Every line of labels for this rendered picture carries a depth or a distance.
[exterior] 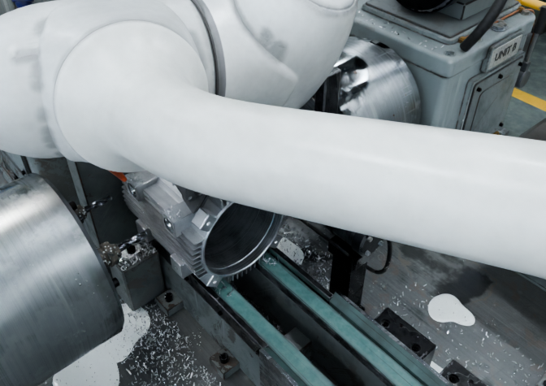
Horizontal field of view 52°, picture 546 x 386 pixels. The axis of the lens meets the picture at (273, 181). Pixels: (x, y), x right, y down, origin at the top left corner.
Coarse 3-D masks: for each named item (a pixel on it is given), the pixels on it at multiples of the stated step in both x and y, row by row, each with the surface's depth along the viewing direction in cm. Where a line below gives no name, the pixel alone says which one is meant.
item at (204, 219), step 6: (198, 210) 76; (204, 210) 76; (198, 216) 76; (204, 216) 76; (210, 216) 76; (216, 216) 77; (192, 222) 76; (198, 222) 76; (204, 222) 75; (210, 222) 76; (198, 228) 76; (204, 228) 76; (276, 240) 90; (270, 246) 90; (204, 276) 84; (210, 276) 83; (216, 276) 84; (204, 282) 84; (210, 282) 83; (216, 282) 84
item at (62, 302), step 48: (0, 192) 69; (48, 192) 68; (0, 240) 63; (48, 240) 64; (0, 288) 61; (48, 288) 63; (96, 288) 66; (0, 336) 60; (48, 336) 64; (96, 336) 70; (0, 384) 62
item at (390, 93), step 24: (360, 48) 96; (384, 48) 99; (360, 72) 92; (384, 72) 94; (408, 72) 98; (312, 96) 90; (360, 96) 90; (384, 96) 93; (408, 96) 96; (408, 120) 97
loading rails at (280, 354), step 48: (192, 288) 91; (240, 288) 102; (288, 288) 88; (240, 336) 83; (288, 336) 89; (336, 336) 82; (384, 336) 79; (288, 384) 75; (384, 384) 77; (432, 384) 74
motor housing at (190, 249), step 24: (144, 192) 83; (168, 192) 83; (144, 216) 86; (240, 216) 94; (264, 216) 91; (168, 240) 82; (192, 240) 77; (216, 240) 92; (240, 240) 92; (264, 240) 90; (192, 264) 79; (216, 264) 87; (240, 264) 88
